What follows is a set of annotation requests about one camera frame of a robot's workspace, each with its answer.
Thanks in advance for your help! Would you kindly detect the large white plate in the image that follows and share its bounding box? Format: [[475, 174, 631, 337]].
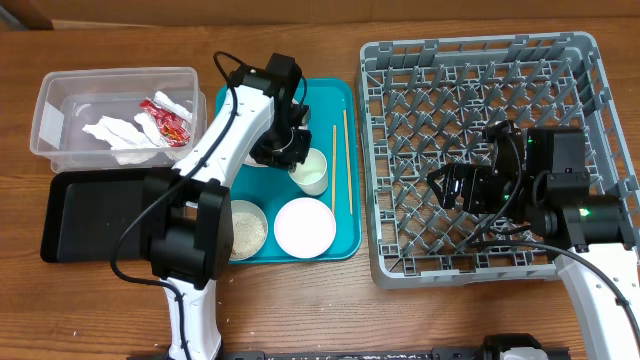
[[242, 97, 301, 169]]

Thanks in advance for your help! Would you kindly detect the white napkin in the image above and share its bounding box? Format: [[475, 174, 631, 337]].
[[82, 91, 195, 165]]

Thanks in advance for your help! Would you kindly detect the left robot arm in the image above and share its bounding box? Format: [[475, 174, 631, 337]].
[[140, 53, 312, 359]]

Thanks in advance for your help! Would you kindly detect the teal serving tray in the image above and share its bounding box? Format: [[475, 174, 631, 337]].
[[231, 78, 362, 264]]

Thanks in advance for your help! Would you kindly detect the wooden chopstick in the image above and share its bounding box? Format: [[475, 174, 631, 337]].
[[331, 124, 337, 217], [343, 109, 353, 215]]

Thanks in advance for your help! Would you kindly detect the right wooden chopstick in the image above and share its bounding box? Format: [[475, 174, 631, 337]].
[[343, 109, 353, 215]]

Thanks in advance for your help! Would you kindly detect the white cup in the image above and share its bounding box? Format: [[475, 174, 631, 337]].
[[289, 148, 328, 196]]

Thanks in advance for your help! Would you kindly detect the grey bowl with rice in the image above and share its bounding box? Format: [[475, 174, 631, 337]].
[[230, 200, 268, 261]]

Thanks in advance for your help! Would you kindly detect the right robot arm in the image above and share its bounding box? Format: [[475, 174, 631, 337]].
[[426, 121, 639, 359]]

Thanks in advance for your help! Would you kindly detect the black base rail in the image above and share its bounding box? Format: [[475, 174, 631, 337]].
[[127, 333, 571, 360]]

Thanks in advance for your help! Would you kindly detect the grey dishwasher rack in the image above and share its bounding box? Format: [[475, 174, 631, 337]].
[[357, 32, 639, 289]]

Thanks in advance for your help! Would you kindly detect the left wooden chopstick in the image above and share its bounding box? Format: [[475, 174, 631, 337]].
[[331, 124, 337, 217]]

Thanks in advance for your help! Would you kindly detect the black plastic tray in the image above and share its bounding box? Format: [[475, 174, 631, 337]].
[[39, 166, 187, 264]]

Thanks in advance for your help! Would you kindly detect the red sauce packet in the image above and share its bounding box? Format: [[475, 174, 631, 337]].
[[139, 99, 191, 147]]

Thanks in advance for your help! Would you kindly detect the small pink-white bowl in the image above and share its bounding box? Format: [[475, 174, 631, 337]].
[[274, 197, 337, 259]]

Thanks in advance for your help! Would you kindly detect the clear plastic waste bin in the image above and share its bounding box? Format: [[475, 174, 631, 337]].
[[30, 67, 207, 173]]

